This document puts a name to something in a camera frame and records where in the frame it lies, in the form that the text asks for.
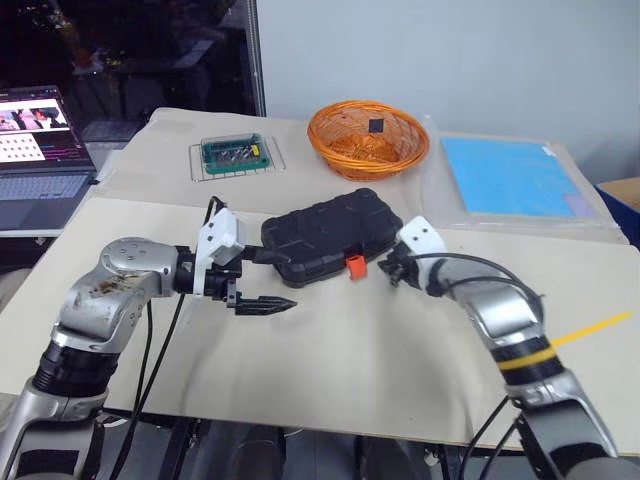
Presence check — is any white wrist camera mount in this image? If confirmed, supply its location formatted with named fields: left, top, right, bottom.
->
left=193, top=208, right=248, bottom=298
left=396, top=215, right=448, bottom=267

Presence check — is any clear plastic bag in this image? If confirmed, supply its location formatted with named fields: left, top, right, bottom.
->
left=421, top=114, right=627, bottom=237

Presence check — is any open laptop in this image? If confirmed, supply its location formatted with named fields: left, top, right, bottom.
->
left=0, top=85, right=99, bottom=232

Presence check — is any black hard case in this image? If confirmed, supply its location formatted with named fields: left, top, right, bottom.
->
left=260, top=187, right=406, bottom=289

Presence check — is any green circuit board box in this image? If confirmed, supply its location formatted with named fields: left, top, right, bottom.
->
left=188, top=134, right=288, bottom=184

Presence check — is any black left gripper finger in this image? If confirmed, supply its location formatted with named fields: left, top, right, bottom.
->
left=234, top=295, right=299, bottom=318
left=242, top=244, right=292, bottom=266

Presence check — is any yellow tape strip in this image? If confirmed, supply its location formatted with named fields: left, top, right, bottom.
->
left=551, top=311, right=634, bottom=347

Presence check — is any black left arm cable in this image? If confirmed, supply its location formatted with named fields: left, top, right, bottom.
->
left=106, top=195, right=227, bottom=480

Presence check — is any blue sheet pack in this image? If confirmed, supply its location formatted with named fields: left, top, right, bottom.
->
left=439, top=136, right=597, bottom=219

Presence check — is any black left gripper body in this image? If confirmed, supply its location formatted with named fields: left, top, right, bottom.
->
left=204, top=257, right=244, bottom=307

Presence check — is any grey metal window post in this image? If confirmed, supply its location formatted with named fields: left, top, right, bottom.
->
left=244, top=0, right=268, bottom=118

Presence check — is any beige paper sheet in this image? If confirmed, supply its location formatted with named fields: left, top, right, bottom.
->
left=89, top=106, right=632, bottom=246

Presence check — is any green bit set case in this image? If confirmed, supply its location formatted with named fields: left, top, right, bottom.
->
left=200, top=132, right=272, bottom=177

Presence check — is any blue cardboard box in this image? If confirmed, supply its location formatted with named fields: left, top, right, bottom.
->
left=596, top=176, right=640, bottom=252

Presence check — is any orange wicker basket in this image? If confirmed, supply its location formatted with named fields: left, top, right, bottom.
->
left=306, top=100, right=432, bottom=182

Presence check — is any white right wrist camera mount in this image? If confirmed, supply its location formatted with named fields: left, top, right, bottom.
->
left=396, top=215, right=448, bottom=267

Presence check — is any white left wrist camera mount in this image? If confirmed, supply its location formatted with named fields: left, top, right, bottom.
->
left=193, top=208, right=248, bottom=298

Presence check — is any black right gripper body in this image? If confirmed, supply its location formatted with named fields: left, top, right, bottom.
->
left=378, top=247, right=427, bottom=289

